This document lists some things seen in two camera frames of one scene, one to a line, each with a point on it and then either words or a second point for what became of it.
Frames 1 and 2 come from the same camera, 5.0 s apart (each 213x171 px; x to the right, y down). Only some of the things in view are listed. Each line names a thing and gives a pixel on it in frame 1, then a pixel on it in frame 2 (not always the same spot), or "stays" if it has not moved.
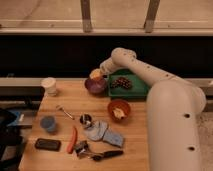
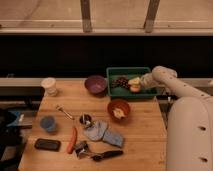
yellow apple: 97,77 to 135,88
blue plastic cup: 48,123 stays
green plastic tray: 137,91 stays
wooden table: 80,130 stays
